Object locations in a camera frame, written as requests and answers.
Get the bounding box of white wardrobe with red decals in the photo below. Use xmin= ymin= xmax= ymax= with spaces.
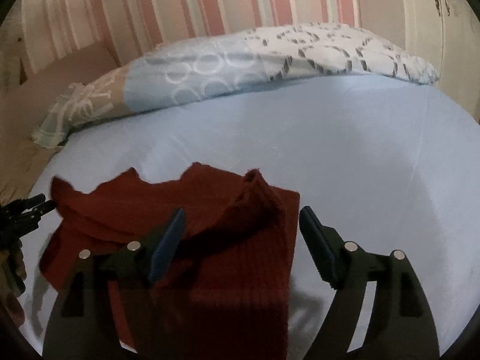
xmin=397 ymin=0 xmax=480 ymax=94

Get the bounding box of person's left hand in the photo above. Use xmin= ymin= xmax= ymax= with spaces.
xmin=0 ymin=247 xmax=28 ymax=325

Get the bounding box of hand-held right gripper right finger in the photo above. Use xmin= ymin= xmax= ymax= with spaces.
xmin=300 ymin=206 xmax=439 ymax=360

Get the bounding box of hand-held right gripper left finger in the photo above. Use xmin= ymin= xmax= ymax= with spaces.
xmin=43 ymin=207 xmax=186 ymax=360

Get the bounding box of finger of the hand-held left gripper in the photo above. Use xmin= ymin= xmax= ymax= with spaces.
xmin=0 ymin=194 xmax=47 ymax=216
xmin=7 ymin=200 xmax=58 ymax=241

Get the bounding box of circle patterned duvet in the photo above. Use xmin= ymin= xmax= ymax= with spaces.
xmin=32 ymin=22 xmax=439 ymax=147

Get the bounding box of beige blanket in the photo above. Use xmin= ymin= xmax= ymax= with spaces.
xmin=0 ymin=146 xmax=64 ymax=203

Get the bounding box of pink padded headboard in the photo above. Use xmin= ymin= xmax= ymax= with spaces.
xmin=0 ymin=41 xmax=121 ymax=139

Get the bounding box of bed with light blue sheet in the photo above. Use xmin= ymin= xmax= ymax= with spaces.
xmin=19 ymin=73 xmax=480 ymax=360

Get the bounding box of dark red knit sweater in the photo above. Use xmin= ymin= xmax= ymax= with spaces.
xmin=39 ymin=162 xmax=301 ymax=360

